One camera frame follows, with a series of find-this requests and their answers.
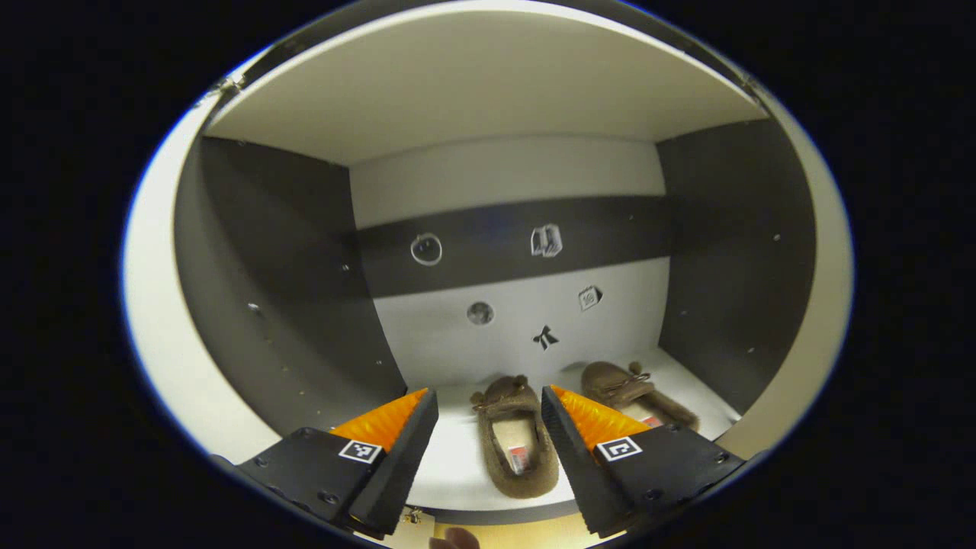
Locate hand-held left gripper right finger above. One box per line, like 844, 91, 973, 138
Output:
540, 384, 746, 539

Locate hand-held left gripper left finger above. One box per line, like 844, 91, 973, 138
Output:
210, 387, 441, 538

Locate white shoe cabinet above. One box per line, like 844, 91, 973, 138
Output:
174, 8, 817, 527

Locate brown fuzzy slipper shoe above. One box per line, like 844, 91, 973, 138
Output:
470, 374, 561, 500
581, 361, 701, 432

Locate white door with bar handle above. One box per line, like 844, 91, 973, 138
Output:
120, 84, 283, 462

